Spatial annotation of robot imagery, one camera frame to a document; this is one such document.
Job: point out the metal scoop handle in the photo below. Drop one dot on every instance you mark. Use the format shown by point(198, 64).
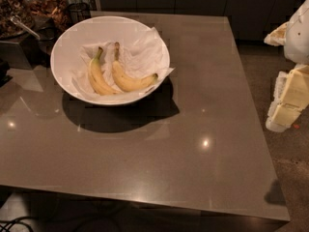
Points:
point(17, 21)

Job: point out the white paper towel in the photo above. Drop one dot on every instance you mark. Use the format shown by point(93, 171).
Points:
point(143, 56)

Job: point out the dark wire basket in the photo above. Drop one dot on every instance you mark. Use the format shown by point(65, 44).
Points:
point(78, 12)

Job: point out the glass jar with snacks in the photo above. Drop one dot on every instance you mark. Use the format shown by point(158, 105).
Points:
point(10, 8)

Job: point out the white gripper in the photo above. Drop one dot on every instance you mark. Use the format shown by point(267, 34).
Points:
point(297, 38)

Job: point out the white round bowl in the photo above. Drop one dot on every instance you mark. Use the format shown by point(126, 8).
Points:
point(65, 55)

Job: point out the yellow banana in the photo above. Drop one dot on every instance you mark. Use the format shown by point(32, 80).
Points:
point(124, 81)
point(96, 79)

